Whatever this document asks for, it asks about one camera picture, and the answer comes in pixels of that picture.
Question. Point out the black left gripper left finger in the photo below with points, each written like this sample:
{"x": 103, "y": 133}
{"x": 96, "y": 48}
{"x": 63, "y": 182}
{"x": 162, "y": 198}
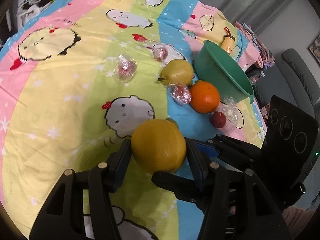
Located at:
{"x": 62, "y": 214}

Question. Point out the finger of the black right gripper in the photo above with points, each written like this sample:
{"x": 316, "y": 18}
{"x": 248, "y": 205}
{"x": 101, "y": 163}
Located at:
{"x": 187, "y": 190}
{"x": 236, "y": 153}

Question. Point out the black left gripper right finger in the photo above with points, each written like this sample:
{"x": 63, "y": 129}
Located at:
{"x": 236, "y": 205}

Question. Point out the yellow lemon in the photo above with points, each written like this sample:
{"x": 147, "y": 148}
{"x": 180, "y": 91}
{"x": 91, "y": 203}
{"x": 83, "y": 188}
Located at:
{"x": 158, "y": 145}

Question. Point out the wrapped red fruit right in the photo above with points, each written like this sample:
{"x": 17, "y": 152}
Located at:
{"x": 226, "y": 114}

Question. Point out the wrapped red fruit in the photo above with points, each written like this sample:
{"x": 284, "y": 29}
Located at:
{"x": 125, "y": 68}
{"x": 160, "y": 52}
{"x": 180, "y": 94}
{"x": 226, "y": 114}

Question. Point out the grey sofa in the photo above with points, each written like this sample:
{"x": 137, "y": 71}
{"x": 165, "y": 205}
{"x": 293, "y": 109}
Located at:
{"x": 290, "y": 79}

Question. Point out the small green lime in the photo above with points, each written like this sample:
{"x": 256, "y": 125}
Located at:
{"x": 172, "y": 121}

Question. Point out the orange fruit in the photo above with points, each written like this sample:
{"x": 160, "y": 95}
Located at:
{"x": 205, "y": 97}

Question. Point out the wrapped red fruit middle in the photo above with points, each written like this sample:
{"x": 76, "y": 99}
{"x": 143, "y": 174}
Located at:
{"x": 180, "y": 94}

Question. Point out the folded pink cloth pile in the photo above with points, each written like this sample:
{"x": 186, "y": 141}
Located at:
{"x": 264, "y": 57}

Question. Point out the green plastic bowl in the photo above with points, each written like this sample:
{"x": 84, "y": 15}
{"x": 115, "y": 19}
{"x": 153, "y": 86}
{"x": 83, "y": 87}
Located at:
{"x": 213, "y": 65}

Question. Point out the yellow-green pear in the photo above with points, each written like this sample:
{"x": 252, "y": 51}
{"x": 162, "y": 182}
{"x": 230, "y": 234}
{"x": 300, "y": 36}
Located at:
{"x": 177, "y": 72}

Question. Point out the yellow small bottle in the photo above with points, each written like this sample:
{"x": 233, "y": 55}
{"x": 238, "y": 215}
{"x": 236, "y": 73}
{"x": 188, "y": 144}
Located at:
{"x": 228, "y": 41}

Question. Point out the wrapped red fruit left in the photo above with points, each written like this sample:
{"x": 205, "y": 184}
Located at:
{"x": 125, "y": 68}

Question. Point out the wrapped red fruit far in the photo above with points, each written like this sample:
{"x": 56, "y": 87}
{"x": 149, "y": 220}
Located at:
{"x": 160, "y": 52}

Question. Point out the colourful striped cartoon tablecloth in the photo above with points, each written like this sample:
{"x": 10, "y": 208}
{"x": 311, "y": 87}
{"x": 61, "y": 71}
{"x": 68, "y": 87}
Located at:
{"x": 57, "y": 82}

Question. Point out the black and white bag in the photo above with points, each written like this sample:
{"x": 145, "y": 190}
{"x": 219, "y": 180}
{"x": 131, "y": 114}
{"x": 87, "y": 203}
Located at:
{"x": 29, "y": 9}

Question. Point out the framed wall picture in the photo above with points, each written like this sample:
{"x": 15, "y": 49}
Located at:
{"x": 314, "y": 49}

